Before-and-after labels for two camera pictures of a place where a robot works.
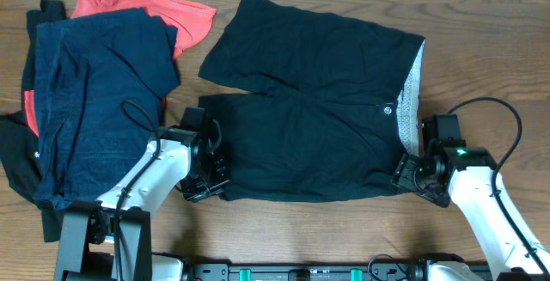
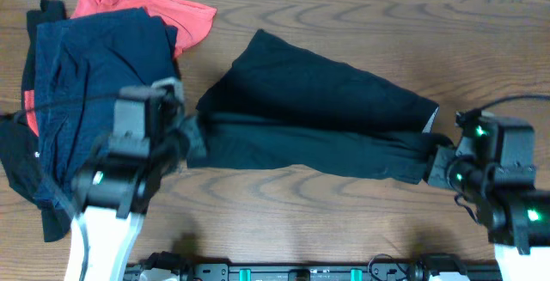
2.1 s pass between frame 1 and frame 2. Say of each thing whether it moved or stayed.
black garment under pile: stayed
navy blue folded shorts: stayed
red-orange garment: stayed
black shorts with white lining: moved
